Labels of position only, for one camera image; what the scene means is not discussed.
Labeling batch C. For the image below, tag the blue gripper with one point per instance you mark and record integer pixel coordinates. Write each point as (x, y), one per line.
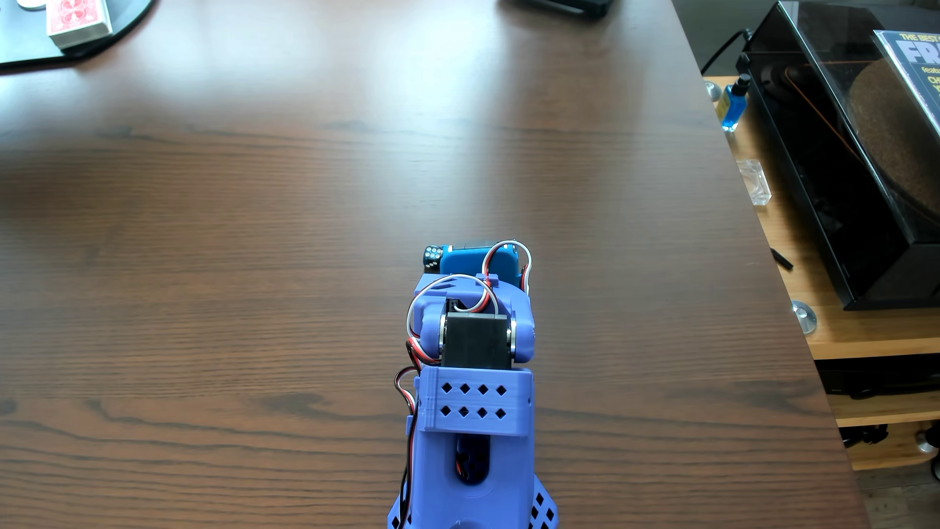
(467, 262)

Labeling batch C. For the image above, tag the blue dice with white pips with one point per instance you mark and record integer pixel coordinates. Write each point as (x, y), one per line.
(432, 256)

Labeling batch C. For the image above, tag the purple robot arm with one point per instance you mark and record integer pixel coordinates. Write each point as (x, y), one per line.
(474, 411)

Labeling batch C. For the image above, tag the black flat device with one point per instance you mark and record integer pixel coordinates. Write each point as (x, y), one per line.
(562, 7)

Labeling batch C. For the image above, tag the clear plastic block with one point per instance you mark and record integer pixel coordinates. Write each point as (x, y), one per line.
(755, 182)

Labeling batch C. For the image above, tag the round metal puck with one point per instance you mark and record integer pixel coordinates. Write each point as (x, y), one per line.
(805, 317)
(712, 91)

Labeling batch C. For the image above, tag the small blue liquid bottle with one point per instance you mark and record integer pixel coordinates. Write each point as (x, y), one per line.
(732, 106)

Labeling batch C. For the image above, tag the small black stick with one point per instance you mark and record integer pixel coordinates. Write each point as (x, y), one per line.
(781, 258)

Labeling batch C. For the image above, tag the wooden shelf unit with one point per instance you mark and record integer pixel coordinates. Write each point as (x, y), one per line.
(866, 334)

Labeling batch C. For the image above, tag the black desk mat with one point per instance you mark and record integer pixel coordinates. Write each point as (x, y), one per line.
(125, 15)

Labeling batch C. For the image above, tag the black device inside shelf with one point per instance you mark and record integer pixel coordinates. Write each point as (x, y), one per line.
(881, 380)

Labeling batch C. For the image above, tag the cork turntable mat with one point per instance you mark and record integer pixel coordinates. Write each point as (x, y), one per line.
(892, 139)

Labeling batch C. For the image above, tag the red playing card box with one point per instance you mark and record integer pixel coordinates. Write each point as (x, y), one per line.
(78, 20)

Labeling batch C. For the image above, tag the blue album cover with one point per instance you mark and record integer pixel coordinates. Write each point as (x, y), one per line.
(918, 66)

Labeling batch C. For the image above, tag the small white object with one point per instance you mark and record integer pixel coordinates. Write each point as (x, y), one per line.
(31, 4)

